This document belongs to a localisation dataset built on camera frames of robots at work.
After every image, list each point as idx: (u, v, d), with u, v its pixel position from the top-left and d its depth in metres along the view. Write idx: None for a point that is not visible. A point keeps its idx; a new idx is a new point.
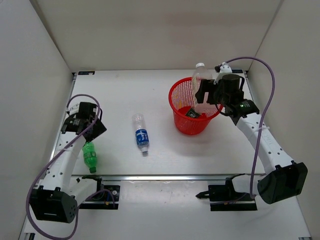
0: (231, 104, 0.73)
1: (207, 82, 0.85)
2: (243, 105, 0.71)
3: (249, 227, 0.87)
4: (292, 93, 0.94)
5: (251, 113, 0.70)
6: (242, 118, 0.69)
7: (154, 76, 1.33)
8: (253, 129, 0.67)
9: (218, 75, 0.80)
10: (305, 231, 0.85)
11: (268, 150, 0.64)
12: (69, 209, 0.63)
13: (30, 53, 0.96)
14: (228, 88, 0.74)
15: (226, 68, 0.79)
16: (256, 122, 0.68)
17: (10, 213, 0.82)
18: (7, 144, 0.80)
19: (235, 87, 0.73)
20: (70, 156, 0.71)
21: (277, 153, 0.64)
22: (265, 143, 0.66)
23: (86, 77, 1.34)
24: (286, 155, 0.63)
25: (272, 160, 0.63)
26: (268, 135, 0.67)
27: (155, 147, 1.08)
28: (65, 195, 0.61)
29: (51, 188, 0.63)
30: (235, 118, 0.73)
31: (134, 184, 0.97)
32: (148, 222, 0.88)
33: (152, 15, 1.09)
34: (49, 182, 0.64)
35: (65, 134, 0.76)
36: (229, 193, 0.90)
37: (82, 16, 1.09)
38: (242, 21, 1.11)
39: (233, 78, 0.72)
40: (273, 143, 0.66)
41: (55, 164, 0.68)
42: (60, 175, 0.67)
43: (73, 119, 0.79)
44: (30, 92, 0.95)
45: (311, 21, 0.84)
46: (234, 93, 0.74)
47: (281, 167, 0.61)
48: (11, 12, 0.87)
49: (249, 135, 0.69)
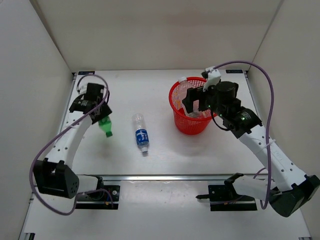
0: (230, 117, 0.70)
1: (194, 91, 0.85)
2: (244, 118, 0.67)
3: (249, 227, 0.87)
4: (292, 93, 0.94)
5: (252, 126, 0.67)
6: (246, 133, 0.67)
7: (154, 76, 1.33)
8: (261, 145, 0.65)
9: (207, 81, 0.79)
10: (305, 231, 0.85)
11: (281, 168, 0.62)
12: (71, 184, 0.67)
13: (30, 53, 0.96)
14: (224, 100, 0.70)
15: (213, 72, 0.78)
16: (262, 136, 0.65)
17: (10, 213, 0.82)
18: (7, 144, 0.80)
19: (230, 98, 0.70)
20: (75, 133, 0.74)
21: (290, 170, 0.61)
22: (276, 160, 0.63)
23: (86, 77, 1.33)
24: (299, 170, 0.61)
25: (286, 178, 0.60)
26: (277, 150, 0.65)
27: (155, 147, 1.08)
28: (68, 169, 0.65)
29: (55, 161, 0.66)
30: (237, 131, 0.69)
31: (134, 184, 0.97)
32: (147, 221, 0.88)
33: (152, 15, 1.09)
34: (54, 155, 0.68)
35: (73, 113, 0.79)
36: (230, 193, 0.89)
37: (82, 17, 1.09)
38: (242, 21, 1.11)
39: (229, 90, 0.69)
40: (284, 159, 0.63)
41: (62, 139, 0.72)
42: (64, 149, 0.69)
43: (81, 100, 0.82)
44: (30, 93, 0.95)
45: (310, 22, 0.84)
46: (230, 104, 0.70)
47: (297, 184, 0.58)
48: (11, 12, 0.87)
49: (257, 150, 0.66)
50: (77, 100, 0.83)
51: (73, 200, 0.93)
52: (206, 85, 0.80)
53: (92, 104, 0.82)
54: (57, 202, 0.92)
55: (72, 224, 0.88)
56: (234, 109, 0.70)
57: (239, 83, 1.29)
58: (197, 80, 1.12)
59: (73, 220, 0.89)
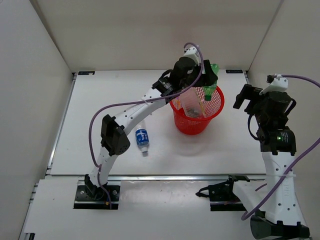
0: (267, 129, 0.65)
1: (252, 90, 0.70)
2: (280, 138, 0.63)
3: (249, 227, 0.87)
4: (292, 93, 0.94)
5: (283, 150, 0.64)
6: (271, 153, 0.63)
7: (154, 76, 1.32)
8: (276, 171, 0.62)
9: (267, 86, 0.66)
10: None
11: (278, 202, 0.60)
12: (120, 146, 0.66)
13: (30, 52, 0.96)
14: (270, 110, 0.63)
15: (281, 81, 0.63)
16: (284, 165, 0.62)
17: (10, 213, 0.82)
18: (7, 144, 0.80)
19: (279, 110, 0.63)
20: (146, 109, 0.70)
21: (287, 208, 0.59)
22: (280, 193, 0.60)
23: (85, 77, 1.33)
24: (295, 214, 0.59)
25: (277, 213, 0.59)
26: (289, 185, 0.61)
27: (155, 147, 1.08)
28: (124, 136, 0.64)
29: (118, 123, 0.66)
30: (265, 144, 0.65)
31: (134, 184, 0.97)
32: (147, 221, 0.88)
33: (152, 15, 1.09)
34: (119, 118, 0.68)
35: (154, 90, 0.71)
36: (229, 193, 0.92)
37: (82, 17, 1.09)
38: (242, 21, 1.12)
39: (282, 102, 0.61)
40: (290, 197, 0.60)
41: (132, 108, 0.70)
42: (130, 119, 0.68)
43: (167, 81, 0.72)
44: (30, 93, 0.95)
45: (310, 22, 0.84)
46: (275, 117, 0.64)
47: (283, 223, 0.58)
48: (11, 11, 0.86)
49: (269, 172, 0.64)
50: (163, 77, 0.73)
51: (73, 200, 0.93)
52: (265, 89, 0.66)
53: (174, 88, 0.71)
54: (57, 202, 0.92)
55: (72, 224, 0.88)
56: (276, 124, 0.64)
57: (239, 83, 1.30)
58: None
59: (73, 220, 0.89)
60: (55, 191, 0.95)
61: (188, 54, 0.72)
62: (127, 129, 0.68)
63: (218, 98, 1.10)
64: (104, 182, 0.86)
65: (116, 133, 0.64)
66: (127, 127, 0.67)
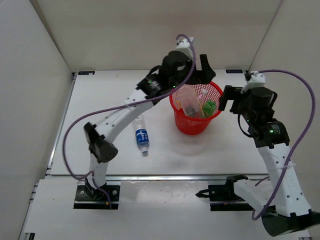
0: (258, 125, 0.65)
1: (232, 90, 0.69)
2: (273, 131, 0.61)
3: (249, 227, 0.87)
4: (292, 93, 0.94)
5: (277, 143, 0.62)
6: (267, 148, 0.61)
7: None
8: (277, 165, 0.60)
9: (247, 84, 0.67)
10: (305, 232, 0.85)
11: (287, 194, 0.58)
12: (105, 156, 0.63)
13: (30, 52, 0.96)
14: (257, 106, 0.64)
15: (258, 76, 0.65)
16: (283, 157, 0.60)
17: (10, 213, 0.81)
18: (7, 143, 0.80)
19: (264, 104, 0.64)
20: (128, 114, 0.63)
21: (296, 198, 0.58)
22: (286, 185, 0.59)
23: (86, 77, 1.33)
24: (304, 202, 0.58)
25: (288, 205, 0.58)
26: (292, 175, 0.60)
27: (155, 147, 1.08)
28: (107, 144, 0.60)
29: (99, 133, 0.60)
30: (260, 140, 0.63)
31: (134, 184, 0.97)
32: (147, 221, 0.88)
33: (152, 15, 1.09)
34: (100, 126, 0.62)
35: (137, 90, 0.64)
36: (229, 193, 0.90)
37: (82, 17, 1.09)
38: (242, 21, 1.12)
39: (265, 96, 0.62)
40: (295, 186, 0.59)
41: (114, 114, 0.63)
42: (111, 127, 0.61)
43: (153, 79, 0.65)
44: (30, 92, 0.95)
45: (310, 21, 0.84)
46: (263, 111, 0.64)
47: (296, 214, 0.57)
48: (12, 12, 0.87)
49: (270, 167, 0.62)
50: (149, 75, 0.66)
51: (73, 200, 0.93)
52: (244, 88, 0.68)
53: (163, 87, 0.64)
54: (58, 202, 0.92)
55: (72, 224, 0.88)
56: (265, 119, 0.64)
57: (239, 83, 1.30)
58: None
59: (73, 220, 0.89)
60: (55, 191, 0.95)
61: (181, 47, 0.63)
62: (109, 137, 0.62)
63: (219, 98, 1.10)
64: (102, 184, 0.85)
65: (97, 142, 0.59)
66: (108, 136, 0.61)
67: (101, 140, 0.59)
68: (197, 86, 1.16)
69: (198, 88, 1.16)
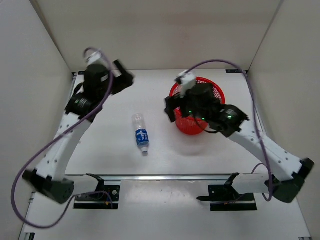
0: (216, 118, 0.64)
1: (173, 99, 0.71)
2: (230, 116, 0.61)
3: (249, 227, 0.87)
4: (292, 92, 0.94)
5: (240, 124, 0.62)
6: (237, 132, 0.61)
7: (154, 76, 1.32)
8: (253, 142, 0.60)
9: (182, 88, 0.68)
10: (305, 232, 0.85)
11: (278, 160, 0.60)
12: (59, 194, 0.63)
13: (30, 52, 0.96)
14: (203, 103, 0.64)
15: (187, 76, 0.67)
16: (253, 132, 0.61)
17: (11, 213, 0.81)
18: (7, 143, 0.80)
19: (210, 99, 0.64)
20: (68, 143, 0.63)
21: (286, 159, 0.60)
22: (271, 153, 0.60)
23: (86, 77, 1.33)
24: (293, 158, 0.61)
25: (286, 170, 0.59)
26: (269, 141, 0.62)
27: (155, 147, 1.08)
28: (56, 184, 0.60)
29: (43, 176, 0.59)
30: (226, 132, 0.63)
31: (134, 184, 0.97)
32: (147, 221, 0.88)
33: (152, 15, 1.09)
34: (42, 167, 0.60)
35: (68, 115, 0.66)
36: (233, 195, 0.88)
37: (82, 17, 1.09)
38: (242, 21, 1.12)
39: (204, 91, 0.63)
40: (278, 149, 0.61)
41: (53, 149, 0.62)
42: (54, 163, 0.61)
43: (79, 98, 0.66)
44: (30, 92, 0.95)
45: (310, 21, 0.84)
46: (212, 104, 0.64)
47: (296, 173, 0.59)
48: (12, 11, 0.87)
49: (250, 146, 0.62)
50: (74, 97, 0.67)
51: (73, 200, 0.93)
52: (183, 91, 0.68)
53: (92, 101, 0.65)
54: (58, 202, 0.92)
55: (72, 224, 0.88)
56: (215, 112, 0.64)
57: (239, 83, 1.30)
58: (197, 80, 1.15)
59: (73, 220, 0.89)
60: None
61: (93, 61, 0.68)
62: (56, 175, 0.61)
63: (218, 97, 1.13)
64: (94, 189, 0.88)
65: (45, 187, 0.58)
66: (55, 174, 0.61)
67: (49, 183, 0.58)
68: None
69: None
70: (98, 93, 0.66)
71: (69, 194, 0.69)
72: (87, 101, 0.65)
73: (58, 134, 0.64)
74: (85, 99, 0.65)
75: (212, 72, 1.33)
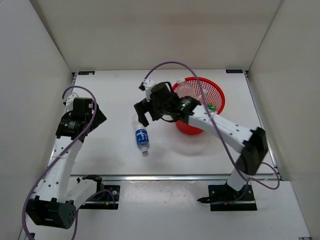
0: (174, 108, 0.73)
1: (140, 103, 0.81)
2: (184, 104, 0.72)
3: (249, 227, 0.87)
4: (292, 92, 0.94)
5: (194, 108, 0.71)
6: (191, 116, 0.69)
7: (154, 76, 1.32)
8: (206, 121, 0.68)
9: (147, 93, 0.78)
10: (305, 232, 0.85)
11: (229, 132, 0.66)
12: (66, 217, 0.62)
13: (30, 52, 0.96)
14: (162, 98, 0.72)
15: (148, 82, 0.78)
16: (205, 113, 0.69)
17: (11, 213, 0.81)
18: (6, 143, 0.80)
19: (166, 93, 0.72)
20: (65, 164, 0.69)
21: (237, 130, 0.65)
22: (223, 128, 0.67)
23: (86, 77, 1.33)
24: (244, 129, 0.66)
25: (237, 139, 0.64)
26: (221, 119, 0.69)
27: (155, 147, 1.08)
28: (62, 205, 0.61)
29: (47, 199, 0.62)
30: (184, 119, 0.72)
31: (134, 184, 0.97)
32: (147, 221, 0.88)
33: (152, 15, 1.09)
34: (45, 193, 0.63)
35: (60, 138, 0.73)
36: (233, 195, 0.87)
37: (81, 16, 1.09)
38: (242, 21, 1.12)
39: (160, 86, 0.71)
40: (229, 124, 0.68)
41: (51, 173, 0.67)
42: (56, 184, 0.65)
43: (68, 121, 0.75)
44: (30, 92, 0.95)
45: (310, 21, 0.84)
46: (170, 98, 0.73)
47: (247, 140, 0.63)
48: (11, 11, 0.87)
49: (205, 127, 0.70)
50: (63, 121, 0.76)
51: None
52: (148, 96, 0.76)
53: (81, 121, 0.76)
54: None
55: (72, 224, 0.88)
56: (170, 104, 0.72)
57: (239, 83, 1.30)
58: (197, 80, 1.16)
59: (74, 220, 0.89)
60: None
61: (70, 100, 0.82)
62: (60, 196, 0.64)
63: (219, 97, 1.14)
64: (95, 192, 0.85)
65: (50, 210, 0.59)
66: (59, 196, 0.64)
67: (55, 204, 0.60)
68: (197, 87, 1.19)
69: (198, 88, 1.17)
70: (85, 114, 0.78)
71: (74, 218, 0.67)
72: (76, 123, 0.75)
73: (54, 158, 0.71)
74: (74, 122, 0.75)
75: (212, 72, 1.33)
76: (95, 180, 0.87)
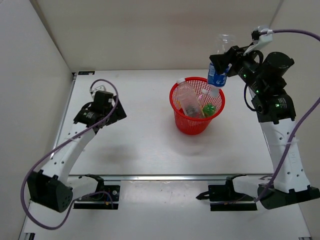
0: (263, 98, 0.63)
1: (236, 54, 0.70)
2: (279, 105, 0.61)
3: (249, 227, 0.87)
4: (292, 92, 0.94)
5: (284, 118, 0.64)
6: (272, 123, 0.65)
7: (154, 76, 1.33)
8: (280, 141, 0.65)
9: (253, 45, 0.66)
10: (306, 232, 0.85)
11: (288, 171, 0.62)
12: (62, 198, 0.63)
13: (30, 53, 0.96)
14: (265, 75, 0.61)
15: (264, 35, 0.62)
16: (287, 133, 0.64)
17: (10, 214, 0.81)
18: (6, 143, 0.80)
19: (276, 75, 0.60)
20: (75, 147, 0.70)
21: (296, 175, 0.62)
22: (289, 162, 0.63)
23: (86, 77, 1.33)
24: (304, 179, 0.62)
25: (288, 181, 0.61)
26: (295, 153, 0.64)
27: (156, 147, 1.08)
28: (62, 184, 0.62)
29: (49, 175, 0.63)
30: (265, 115, 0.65)
31: (134, 184, 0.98)
32: (147, 221, 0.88)
33: (152, 15, 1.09)
34: (48, 168, 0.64)
35: (76, 124, 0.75)
36: (229, 192, 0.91)
37: (81, 16, 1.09)
38: (242, 21, 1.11)
39: (269, 58, 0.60)
40: (297, 163, 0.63)
41: (60, 152, 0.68)
42: (60, 164, 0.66)
43: (87, 111, 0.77)
44: (30, 92, 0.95)
45: (310, 21, 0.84)
46: (273, 83, 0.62)
47: (294, 191, 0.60)
48: (11, 12, 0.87)
49: (275, 144, 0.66)
50: (83, 110, 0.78)
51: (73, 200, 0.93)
52: (249, 47, 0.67)
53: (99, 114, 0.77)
54: None
55: (72, 223, 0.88)
56: (273, 92, 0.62)
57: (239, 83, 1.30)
58: (197, 80, 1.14)
59: (74, 220, 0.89)
60: None
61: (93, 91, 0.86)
62: (61, 176, 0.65)
63: (219, 98, 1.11)
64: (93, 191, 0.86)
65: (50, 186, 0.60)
66: (60, 175, 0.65)
67: (57, 181, 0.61)
68: (197, 87, 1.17)
69: (198, 88, 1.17)
70: (103, 108, 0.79)
71: (67, 205, 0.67)
72: (94, 115, 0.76)
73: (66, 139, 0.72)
74: (92, 113, 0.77)
75: None
76: (96, 180, 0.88)
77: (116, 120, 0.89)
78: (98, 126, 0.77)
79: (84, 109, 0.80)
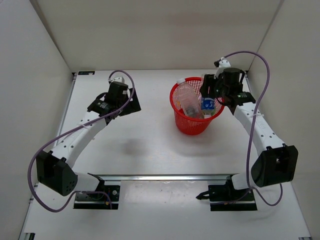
0: (230, 95, 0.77)
1: (209, 76, 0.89)
2: (240, 96, 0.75)
3: (249, 227, 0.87)
4: (292, 93, 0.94)
5: (247, 102, 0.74)
6: (238, 106, 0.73)
7: (154, 76, 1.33)
8: (248, 116, 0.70)
9: (218, 69, 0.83)
10: (306, 232, 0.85)
11: (261, 134, 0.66)
12: (67, 181, 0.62)
13: (30, 53, 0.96)
14: (227, 81, 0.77)
15: (224, 62, 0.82)
16: (251, 109, 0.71)
17: (10, 214, 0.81)
18: (6, 143, 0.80)
19: (234, 81, 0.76)
20: (85, 134, 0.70)
21: (269, 136, 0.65)
22: (259, 128, 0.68)
23: (86, 77, 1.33)
24: (278, 139, 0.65)
25: (264, 141, 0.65)
26: (263, 121, 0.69)
27: (156, 147, 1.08)
28: (69, 167, 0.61)
29: (58, 156, 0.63)
30: (232, 108, 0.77)
31: (134, 184, 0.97)
32: (147, 221, 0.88)
33: (152, 15, 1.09)
34: (58, 150, 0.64)
35: (89, 112, 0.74)
36: (229, 193, 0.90)
37: (81, 16, 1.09)
38: (242, 21, 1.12)
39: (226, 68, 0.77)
40: (267, 128, 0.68)
41: (71, 136, 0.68)
42: (70, 148, 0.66)
43: (102, 101, 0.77)
44: (30, 93, 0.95)
45: (310, 22, 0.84)
46: (235, 85, 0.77)
47: (271, 147, 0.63)
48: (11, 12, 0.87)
49: (245, 121, 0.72)
50: (98, 99, 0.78)
51: (73, 200, 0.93)
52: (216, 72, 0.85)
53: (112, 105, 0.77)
54: (58, 202, 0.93)
55: (72, 223, 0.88)
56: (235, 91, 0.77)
57: None
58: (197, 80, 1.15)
59: (74, 220, 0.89)
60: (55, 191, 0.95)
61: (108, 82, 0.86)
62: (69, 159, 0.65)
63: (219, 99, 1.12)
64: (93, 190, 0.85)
65: (57, 166, 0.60)
66: (68, 158, 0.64)
67: (64, 162, 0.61)
68: (197, 88, 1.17)
69: (198, 89, 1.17)
70: (117, 100, 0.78)
71: (70, 190, 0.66)
72: (107, 105, 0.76)
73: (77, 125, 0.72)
74: (106, 104, 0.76)
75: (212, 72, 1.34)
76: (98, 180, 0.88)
77: (130, 111, 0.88)
78: (110, 117, 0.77)
79: (99, 99, 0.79)
